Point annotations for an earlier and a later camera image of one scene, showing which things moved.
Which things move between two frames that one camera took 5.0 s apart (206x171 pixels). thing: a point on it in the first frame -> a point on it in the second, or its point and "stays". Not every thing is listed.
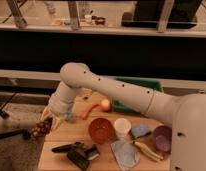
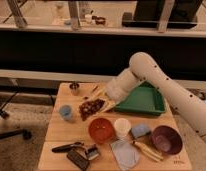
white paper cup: [122, 126] stays
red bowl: [101, 130] stays
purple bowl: [162, 138] stays
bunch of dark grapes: [41, 129] -> [88, 108]
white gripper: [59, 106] -> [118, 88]
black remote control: [79, 160] stays
